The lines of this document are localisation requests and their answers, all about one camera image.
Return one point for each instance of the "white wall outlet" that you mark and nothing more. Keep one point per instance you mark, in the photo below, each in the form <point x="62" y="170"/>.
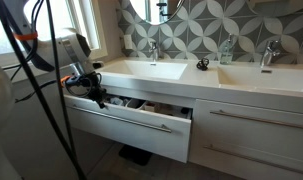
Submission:
<point x="128" y="41"/>

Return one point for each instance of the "white closed vanity drawer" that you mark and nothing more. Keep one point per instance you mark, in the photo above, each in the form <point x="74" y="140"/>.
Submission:
<point x="244" y="163"/>
<point x="251" y="136"/>

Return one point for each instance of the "round wall mirror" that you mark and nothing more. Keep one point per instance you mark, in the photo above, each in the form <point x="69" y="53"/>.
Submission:
<point x="284" y="6"/>
<point x="154" y="11"/>

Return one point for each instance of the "small black tangled object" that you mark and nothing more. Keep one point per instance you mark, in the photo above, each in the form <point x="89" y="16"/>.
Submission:
<point x="202" y="64"/>

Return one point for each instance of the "small black round jar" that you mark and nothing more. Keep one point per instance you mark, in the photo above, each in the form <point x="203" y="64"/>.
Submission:
<point x="185" y="111"/>

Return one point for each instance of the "white curved organiser tray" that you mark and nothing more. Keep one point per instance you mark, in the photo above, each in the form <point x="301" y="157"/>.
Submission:
<point x="135" y="103"/>

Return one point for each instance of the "white double sink countertop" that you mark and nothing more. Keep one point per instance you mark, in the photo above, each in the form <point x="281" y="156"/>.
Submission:
<point x="201" y="80"/>

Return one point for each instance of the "black object on counter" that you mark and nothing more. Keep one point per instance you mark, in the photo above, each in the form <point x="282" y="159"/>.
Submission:
<point x="136" y="155"/>

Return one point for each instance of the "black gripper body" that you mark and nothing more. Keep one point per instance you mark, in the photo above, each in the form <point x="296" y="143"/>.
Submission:
<point x="87" y="85"/>

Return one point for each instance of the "white box with red compartments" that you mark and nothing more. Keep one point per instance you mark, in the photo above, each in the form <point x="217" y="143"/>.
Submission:
<point x="153" y="107"/>

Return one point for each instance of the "white crumpled cloth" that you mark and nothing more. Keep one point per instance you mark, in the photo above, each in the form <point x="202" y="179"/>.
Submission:
<point x="116" y="101"/>

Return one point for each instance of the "chrome sink faucet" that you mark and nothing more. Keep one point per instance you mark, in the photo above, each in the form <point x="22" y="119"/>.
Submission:
<point x="154" y="50"/>
<point x="268" y="51"/>

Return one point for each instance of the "white vanity drawer with clutter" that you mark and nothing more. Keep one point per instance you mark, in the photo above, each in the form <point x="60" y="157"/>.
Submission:
<point x="131" y="136"/>

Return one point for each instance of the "clear glass soap bottle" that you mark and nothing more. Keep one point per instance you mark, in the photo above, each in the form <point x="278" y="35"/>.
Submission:
<point x="226" y="51"/>

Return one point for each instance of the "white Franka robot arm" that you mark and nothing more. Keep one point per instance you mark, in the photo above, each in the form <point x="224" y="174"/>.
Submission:
<point x="74" y="46"/>

